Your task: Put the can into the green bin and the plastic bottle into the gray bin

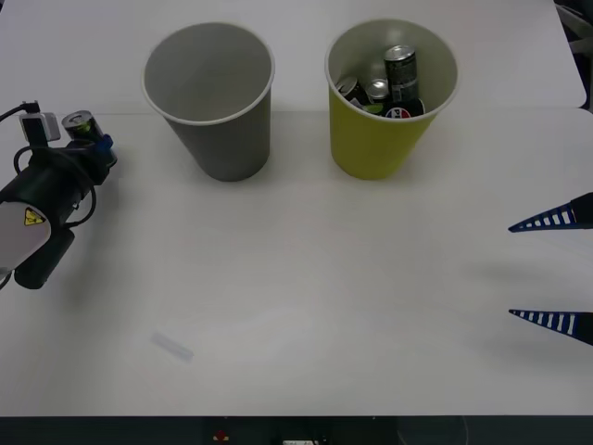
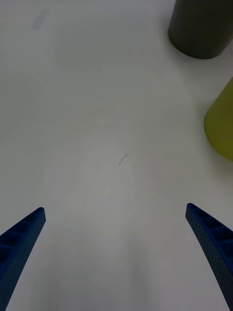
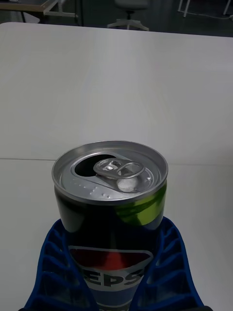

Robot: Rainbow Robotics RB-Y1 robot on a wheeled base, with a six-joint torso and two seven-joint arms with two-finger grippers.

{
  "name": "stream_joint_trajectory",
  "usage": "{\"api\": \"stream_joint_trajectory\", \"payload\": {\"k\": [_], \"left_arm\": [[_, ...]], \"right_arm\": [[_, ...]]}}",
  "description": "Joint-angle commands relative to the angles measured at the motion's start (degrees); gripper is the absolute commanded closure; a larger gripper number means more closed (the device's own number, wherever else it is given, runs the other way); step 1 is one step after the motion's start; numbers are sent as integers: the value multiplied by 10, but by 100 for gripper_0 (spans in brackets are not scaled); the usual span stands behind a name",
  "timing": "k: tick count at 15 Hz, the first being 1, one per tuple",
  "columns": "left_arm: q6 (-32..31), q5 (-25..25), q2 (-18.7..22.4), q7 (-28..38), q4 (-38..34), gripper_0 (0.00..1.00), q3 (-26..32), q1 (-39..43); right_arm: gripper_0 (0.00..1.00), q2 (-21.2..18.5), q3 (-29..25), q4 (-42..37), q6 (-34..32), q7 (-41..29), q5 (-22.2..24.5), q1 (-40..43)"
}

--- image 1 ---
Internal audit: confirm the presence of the silver-topped drink can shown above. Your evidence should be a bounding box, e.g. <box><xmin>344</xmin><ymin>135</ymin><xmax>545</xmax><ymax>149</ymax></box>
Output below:
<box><xmin>365</xmin><ymin>78</ymin><xmax>391</xmax><ymax>106</ymax></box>

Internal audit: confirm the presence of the black robot torso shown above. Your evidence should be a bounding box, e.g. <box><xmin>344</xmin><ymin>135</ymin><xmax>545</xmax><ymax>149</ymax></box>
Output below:
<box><xmin>0</xmin><ymin>414</ymin><xmax>593</xmax><ymax>445</ymax></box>

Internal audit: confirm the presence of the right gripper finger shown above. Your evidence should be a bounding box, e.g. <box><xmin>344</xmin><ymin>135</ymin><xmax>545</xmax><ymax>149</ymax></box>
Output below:
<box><xmin>508</xmin><ymin>308</ymin><xmax>593</xmax><ymax>347</ymax></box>
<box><xmin>508</xmin><ymin>191</ymin><xmax>593</xmax><ymax>234</ymax></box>

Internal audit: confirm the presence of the yellow-green plastic waste bin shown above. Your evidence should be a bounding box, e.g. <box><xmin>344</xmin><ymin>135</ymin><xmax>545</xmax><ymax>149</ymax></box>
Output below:
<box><xmin>323</xmin><ymin>18</ymin><xmax>460</xmax><ymax>182</ymax></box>

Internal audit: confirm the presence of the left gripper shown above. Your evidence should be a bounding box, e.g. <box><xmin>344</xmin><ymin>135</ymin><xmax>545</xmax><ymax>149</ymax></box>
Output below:
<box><xmin>53</xmin><ymin>133</ymin><xmax>119</xmax><ymax>187</ymax></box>

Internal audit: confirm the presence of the black can white pattern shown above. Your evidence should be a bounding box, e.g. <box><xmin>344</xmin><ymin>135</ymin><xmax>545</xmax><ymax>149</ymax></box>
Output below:
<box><xmin>61</xmin><ymin>109</ymin><xmax>102</xmax><ymax>144</ymax></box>

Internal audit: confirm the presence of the grey plastic waste bin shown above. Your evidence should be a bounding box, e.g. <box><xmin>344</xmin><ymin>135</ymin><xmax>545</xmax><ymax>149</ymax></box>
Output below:
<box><xmin>140</xmin><ymin>21</ymin><xmax>276</xmax><ymax>184</ymax></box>

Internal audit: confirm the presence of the tall black drink can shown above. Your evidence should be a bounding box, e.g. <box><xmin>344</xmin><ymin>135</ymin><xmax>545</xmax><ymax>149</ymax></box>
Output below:
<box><xmin>383</xmin><ymin>44</ymin><xmax>419</xmax><ymax>104</ymax></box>

